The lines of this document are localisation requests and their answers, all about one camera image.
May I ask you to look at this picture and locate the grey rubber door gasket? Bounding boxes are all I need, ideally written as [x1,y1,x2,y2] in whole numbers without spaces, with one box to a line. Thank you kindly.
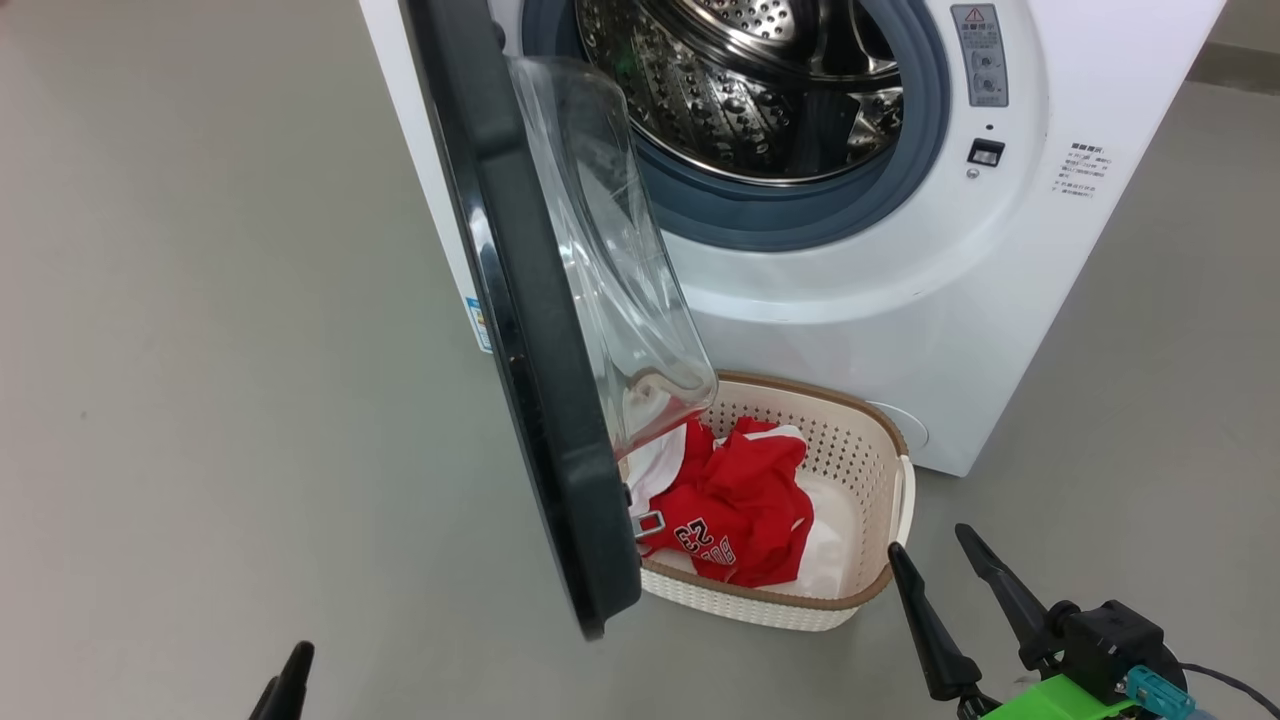
[520,0,951,253]

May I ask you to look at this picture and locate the steel washing machine drum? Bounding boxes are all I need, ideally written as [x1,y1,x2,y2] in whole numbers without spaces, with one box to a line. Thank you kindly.
[575,0,906,186]

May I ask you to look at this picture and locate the teal cable connector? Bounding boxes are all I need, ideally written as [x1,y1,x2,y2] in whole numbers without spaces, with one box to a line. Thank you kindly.
[1125,665,1201,720]

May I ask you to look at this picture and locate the white front-load washing machine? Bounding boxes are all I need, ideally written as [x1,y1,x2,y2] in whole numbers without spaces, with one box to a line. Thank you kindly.
[358,0,1229,478]

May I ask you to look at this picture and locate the cream perforated laundry basket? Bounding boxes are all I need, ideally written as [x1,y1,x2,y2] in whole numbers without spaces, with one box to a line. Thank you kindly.
[618,370,916,633]

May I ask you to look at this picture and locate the grey warning sticker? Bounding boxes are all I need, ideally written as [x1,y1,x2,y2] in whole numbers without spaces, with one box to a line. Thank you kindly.
[950,3,1009,108]

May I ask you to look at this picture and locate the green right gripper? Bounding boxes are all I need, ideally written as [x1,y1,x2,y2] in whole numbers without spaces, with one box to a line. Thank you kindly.
[887,523,1141,720]

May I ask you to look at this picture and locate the thin black camera cable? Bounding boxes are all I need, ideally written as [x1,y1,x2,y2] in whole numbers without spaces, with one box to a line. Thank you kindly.
[1180,662,1280,719]

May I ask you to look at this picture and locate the red jersey with white print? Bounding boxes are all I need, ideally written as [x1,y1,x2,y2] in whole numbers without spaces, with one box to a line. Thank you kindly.
[625,420,816,589]

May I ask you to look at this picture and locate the dark round washing machine door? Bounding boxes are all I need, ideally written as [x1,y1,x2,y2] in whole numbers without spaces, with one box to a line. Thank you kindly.
[400,0,719,641]

